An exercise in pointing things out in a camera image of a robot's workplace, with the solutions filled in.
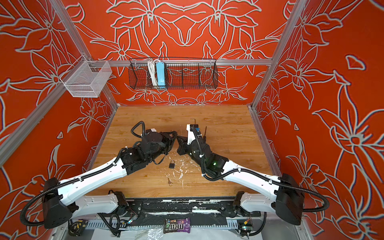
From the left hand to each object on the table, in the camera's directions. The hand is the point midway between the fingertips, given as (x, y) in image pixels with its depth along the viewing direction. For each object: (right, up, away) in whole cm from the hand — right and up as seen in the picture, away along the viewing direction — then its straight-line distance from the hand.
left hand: (180, 133), depth 70 cm
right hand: (-3, -2, 0) cm, 4 cm away
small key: (-7, -29, +12) cm, 32 cm away
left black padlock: (-6, -21, +18) cm, 28 cm away
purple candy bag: (+1, -43, -2) cm, 43 cm away
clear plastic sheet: (-14, -46, -2) cm, 48 cm away
